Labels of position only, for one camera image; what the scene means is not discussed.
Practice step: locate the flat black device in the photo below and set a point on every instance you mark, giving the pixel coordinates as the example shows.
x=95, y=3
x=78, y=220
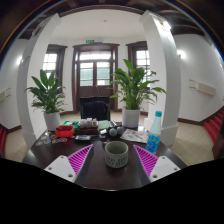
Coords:
x=82, y=137

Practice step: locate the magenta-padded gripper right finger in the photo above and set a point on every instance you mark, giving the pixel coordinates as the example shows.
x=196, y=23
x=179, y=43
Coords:
x=147, y=161

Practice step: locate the black office chair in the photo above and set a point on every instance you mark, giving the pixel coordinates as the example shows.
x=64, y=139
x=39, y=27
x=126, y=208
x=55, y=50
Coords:
x=95, y=110

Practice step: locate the brown box of white packets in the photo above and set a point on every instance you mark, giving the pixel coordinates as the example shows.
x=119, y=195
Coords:
x=88, y=126

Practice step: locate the white mug with dark dots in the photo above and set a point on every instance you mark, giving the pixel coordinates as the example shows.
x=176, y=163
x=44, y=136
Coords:
x=116, y=156

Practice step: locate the white wall heater unit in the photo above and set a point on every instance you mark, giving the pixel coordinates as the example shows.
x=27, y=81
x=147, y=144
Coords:
x=4, y=95
x=204, y=87

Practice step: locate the printed paper leaflet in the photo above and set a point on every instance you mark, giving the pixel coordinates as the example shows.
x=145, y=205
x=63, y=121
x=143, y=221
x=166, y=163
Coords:
x=133, y=136

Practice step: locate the red box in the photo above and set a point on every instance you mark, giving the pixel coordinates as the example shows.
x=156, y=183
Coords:
x=64, y=132

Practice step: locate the dark wooden glazed double door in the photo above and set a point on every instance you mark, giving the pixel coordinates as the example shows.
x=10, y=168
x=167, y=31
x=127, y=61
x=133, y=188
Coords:
x=95, y=73

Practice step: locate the dark wooden cabinet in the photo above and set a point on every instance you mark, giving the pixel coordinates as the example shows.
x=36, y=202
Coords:
x=220, y=146

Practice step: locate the glowing wall lamp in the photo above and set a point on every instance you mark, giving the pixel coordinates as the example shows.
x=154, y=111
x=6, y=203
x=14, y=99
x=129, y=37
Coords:
x=180, y=53
x=20, y=60

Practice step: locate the clear bottle with blue label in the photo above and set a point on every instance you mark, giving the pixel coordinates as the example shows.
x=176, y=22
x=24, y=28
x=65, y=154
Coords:
x=153, y=141

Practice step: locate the dark-framed window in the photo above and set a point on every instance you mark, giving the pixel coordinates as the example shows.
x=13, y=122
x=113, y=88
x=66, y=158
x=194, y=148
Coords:
x=142, y=56
x=50, y=61

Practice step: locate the green exit sign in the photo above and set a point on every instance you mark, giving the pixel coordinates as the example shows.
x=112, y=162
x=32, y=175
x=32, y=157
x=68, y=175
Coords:
x=89, y=41

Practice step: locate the leafy plant in white pot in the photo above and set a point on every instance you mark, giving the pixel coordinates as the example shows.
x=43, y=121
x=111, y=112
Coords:
x=130, y=118
x=52, y=121

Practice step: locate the red carpeted staircase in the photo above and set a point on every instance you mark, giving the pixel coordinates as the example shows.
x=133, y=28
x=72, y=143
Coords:
x=215, y=126
x=2, y=141

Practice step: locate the green box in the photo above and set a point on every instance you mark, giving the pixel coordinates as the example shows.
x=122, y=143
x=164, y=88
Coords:
x=70, y=123

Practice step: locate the flat round red coaster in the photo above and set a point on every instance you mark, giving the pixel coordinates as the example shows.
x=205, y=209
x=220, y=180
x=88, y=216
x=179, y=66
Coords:
x=158, y=154

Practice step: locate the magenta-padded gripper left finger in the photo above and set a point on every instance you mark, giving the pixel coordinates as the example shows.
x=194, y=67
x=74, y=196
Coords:
x=79, y=161

